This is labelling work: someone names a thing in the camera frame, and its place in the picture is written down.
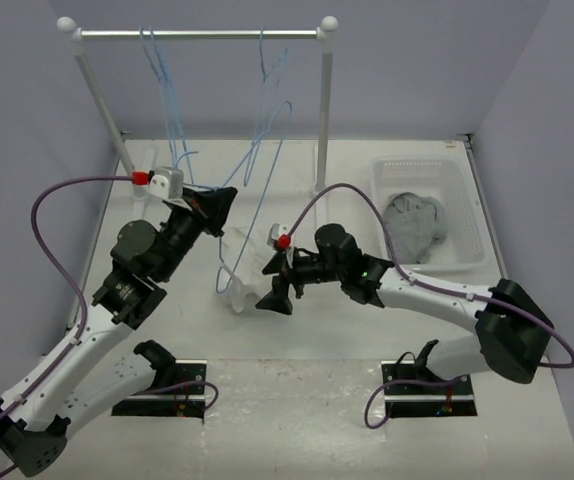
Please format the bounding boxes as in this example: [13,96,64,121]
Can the blue hanger far left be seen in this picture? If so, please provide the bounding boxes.
[139,28,192,168]

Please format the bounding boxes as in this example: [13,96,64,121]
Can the blue hanger with top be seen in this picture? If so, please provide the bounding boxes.
[174,99,294,295]

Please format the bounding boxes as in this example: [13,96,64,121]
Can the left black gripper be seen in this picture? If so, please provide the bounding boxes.
[154,186,238,281]

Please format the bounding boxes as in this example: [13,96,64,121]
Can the white plastic basket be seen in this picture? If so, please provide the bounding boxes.
[370,155,490,274]

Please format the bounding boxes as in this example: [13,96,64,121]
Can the white tank top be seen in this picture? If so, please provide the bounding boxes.
[216,223,289,314]

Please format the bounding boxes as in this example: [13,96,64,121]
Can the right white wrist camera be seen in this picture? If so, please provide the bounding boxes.
[267,223,294,261]

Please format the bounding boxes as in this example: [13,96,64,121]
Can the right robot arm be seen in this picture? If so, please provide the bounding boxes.
[256,223,553,393]

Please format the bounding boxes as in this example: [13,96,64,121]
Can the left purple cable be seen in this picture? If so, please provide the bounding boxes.
[0,172,218,480]

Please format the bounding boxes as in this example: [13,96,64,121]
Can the grey clothes in basket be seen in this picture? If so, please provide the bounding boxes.
[383,192,449,264]

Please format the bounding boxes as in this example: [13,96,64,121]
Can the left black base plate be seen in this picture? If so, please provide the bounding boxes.
[111,360,208,420]

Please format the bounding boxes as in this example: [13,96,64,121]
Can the blue hanger right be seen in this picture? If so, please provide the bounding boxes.
[243,28,288,186]

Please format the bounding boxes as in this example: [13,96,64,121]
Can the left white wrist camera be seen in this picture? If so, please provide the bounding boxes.
[147,167,184,201]

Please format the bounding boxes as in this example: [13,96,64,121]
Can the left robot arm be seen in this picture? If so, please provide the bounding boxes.
[0,187,237,478]

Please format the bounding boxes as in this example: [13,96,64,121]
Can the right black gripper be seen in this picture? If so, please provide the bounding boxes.
[257,245,346,315]

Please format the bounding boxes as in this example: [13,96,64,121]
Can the white clothes rack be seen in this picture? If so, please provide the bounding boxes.
[56,16,339,193]

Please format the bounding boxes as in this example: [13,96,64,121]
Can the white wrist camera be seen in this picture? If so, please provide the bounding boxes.
[267,223,294,261]
[147,167,184,201]

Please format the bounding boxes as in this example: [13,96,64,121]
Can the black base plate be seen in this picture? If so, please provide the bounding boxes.
[380,353,478,418]
[111,360,208,420]

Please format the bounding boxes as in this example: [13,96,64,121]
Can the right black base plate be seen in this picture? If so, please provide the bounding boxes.
[380,353,478,418]

